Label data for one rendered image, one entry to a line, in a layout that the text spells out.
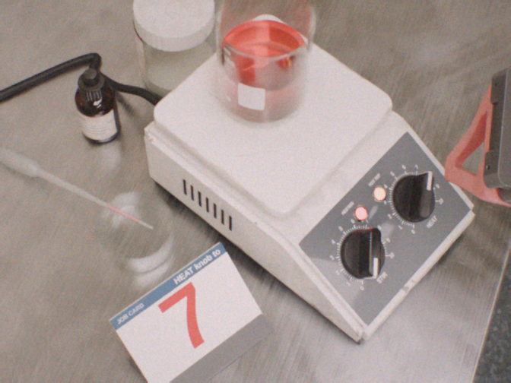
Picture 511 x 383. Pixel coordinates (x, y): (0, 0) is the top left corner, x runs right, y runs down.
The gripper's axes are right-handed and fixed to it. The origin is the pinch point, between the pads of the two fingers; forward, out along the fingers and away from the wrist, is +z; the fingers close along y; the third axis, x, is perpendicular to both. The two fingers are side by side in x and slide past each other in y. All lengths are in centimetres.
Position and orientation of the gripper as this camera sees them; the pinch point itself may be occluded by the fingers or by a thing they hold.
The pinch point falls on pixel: (478, 172)
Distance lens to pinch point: 62.8
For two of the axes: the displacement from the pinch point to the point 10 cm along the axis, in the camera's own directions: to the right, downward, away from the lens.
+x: -1.4, 9.7, -2.1
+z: -3.9, 1.5, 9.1
